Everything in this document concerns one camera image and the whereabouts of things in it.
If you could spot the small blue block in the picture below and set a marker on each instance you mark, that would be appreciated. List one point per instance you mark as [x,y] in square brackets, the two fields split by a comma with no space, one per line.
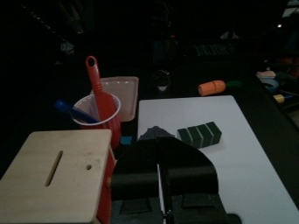
[126,140]

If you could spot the gray crumpled object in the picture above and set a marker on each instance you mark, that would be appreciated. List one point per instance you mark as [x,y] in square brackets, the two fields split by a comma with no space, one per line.
[155,132]

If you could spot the dark green sushi roll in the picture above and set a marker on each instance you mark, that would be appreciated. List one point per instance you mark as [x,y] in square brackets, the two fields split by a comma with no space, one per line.
[201,134]

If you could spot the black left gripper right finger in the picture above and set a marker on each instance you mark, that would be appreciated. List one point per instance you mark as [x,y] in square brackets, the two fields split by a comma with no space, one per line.
[189,175]

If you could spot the orange toy carrot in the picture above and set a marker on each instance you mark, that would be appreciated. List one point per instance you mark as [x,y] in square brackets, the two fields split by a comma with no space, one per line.
[213,87]

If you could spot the white cutting board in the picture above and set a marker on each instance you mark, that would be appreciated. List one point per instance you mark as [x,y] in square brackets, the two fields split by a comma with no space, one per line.
[249,163]

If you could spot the blue plastic utensil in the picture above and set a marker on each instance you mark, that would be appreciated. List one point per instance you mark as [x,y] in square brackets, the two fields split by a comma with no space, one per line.
[77,113]

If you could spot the wooden knife block with slot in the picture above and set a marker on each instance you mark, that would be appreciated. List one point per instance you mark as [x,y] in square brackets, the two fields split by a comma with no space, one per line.
[51,175]

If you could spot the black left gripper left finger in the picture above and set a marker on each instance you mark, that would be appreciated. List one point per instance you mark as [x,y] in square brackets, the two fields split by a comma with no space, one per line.
[134,175]

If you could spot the red plastic toy knife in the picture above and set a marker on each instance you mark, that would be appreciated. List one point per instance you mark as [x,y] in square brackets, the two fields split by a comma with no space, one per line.
[102,99]

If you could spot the pink translucent plastic plate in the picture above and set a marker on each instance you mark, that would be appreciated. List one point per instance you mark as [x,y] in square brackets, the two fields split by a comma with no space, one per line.
[125,93]

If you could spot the small yellow toy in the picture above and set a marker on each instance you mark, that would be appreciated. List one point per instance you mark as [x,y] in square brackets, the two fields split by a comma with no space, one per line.
[280,98]

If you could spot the black keyboard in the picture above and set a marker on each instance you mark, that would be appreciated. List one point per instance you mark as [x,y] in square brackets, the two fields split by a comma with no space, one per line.
[213,50]

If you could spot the small black cup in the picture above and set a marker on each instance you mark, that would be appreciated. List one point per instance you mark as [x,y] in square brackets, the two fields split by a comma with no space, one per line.
[161,78]

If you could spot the red plastic cup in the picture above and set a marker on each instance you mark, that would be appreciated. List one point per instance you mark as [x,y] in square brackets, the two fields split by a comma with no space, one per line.
[113,128]

